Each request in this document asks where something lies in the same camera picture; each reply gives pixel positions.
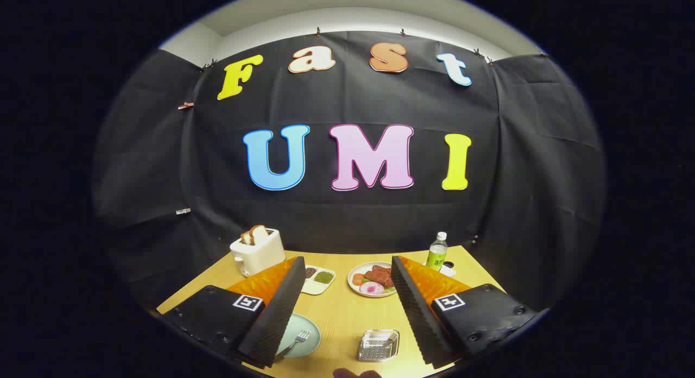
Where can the pink round slice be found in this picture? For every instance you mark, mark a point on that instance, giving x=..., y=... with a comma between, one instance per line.
x=371, y=288

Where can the light green round plate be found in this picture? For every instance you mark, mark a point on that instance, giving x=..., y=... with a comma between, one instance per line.
x=298, y=323

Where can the large bread slice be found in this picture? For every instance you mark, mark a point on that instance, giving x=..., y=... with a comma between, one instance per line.
x=259, y=234

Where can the dark beans pile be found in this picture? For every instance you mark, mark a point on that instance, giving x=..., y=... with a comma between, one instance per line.
x=310, y=271

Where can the orange carrot slice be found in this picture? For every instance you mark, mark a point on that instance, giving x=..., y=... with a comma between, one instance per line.
x=358, y=279

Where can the green beans pile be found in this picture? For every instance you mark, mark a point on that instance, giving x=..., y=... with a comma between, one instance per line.
x=323, y=277

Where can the red meat strips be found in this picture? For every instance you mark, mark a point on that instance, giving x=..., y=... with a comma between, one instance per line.
x=380, y=276

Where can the white square coaster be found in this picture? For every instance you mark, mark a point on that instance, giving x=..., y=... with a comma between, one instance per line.
x=449, y=271

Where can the green label drink bottle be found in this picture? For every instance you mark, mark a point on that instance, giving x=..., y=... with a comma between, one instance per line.
x=436, y=253

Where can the white divided tray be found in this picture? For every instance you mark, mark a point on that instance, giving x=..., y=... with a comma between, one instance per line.
x=315, y=287

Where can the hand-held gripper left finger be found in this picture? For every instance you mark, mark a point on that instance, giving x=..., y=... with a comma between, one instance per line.
x=277, y=318

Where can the metal fork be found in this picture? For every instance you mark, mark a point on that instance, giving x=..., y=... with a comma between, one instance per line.
x=300, y=338

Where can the silver cloth clip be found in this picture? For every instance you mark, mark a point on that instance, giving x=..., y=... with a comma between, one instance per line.
x=183, y=210

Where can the small bread slice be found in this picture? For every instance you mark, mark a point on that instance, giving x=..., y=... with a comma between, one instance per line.
x=247, y=238

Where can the white oval food plate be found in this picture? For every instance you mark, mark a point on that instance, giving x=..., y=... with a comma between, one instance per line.
x=355, y=288

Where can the white toaster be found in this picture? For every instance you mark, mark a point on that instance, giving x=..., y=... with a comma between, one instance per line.
x=260, y=254

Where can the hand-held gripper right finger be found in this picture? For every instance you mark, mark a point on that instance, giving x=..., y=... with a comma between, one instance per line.
x=418, y=318

